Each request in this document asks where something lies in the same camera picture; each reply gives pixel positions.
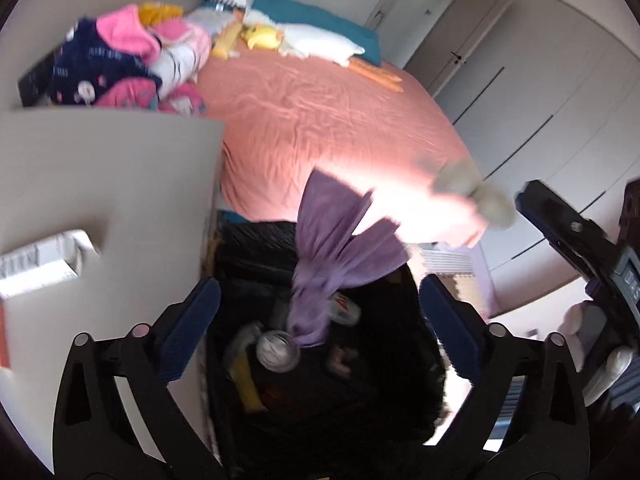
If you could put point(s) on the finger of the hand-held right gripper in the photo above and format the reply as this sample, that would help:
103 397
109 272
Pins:
565 225

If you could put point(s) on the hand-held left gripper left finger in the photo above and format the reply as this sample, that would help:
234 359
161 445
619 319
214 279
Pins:
190 330

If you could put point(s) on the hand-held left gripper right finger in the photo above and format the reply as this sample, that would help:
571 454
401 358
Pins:
452 330

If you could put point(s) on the beige slippers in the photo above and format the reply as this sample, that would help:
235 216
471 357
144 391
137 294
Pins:
492 205

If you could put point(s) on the silver can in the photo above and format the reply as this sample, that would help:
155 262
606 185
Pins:
277 352

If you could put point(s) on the pink patterned wrapper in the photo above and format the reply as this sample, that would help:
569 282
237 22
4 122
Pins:
342 360

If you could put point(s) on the cardboard bin with black bag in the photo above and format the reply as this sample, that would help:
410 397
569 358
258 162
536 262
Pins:
350 410

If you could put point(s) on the purple cloth garment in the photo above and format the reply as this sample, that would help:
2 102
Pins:
335 240

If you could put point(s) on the person's right hand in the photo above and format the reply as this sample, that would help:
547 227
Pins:
597 340

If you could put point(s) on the pink white foam floor mat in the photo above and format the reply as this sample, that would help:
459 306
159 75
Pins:
450 270

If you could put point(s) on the yellow flat packet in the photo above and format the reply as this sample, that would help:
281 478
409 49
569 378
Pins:
247 385

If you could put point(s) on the white bottle with green-red label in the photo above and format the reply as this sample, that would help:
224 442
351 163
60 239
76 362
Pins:
345 310

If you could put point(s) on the white wardrobe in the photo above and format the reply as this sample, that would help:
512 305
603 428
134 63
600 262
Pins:
540 110

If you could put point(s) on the striped clothing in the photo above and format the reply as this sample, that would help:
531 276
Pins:
615 402

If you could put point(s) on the white printed carton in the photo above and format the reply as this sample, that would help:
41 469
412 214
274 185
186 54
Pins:
45 260

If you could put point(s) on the bed with salmon sheet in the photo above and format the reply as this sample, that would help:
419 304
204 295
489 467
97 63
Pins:
325 130

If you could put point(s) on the pink printed cloth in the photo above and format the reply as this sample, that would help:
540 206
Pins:
135 95

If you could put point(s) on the white pink cartoon blanket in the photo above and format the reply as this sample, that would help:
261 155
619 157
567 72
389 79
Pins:
182 55

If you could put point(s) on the navy blue fleece garment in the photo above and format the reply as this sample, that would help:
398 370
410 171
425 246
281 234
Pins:
95 65

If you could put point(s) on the long yellow pillow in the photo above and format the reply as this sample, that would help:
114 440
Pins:
226 42

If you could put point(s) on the yellow duck plush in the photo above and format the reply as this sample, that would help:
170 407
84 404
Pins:
262 37

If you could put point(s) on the pink fleece garment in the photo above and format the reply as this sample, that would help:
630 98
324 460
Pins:
127 32

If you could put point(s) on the white goose plush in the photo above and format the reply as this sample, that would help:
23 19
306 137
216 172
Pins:
320 42

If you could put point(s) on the light blue patterned pillow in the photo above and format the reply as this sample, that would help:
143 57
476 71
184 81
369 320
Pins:
212 20

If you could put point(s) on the yellow plush garment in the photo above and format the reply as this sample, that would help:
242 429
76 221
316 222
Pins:
160 12

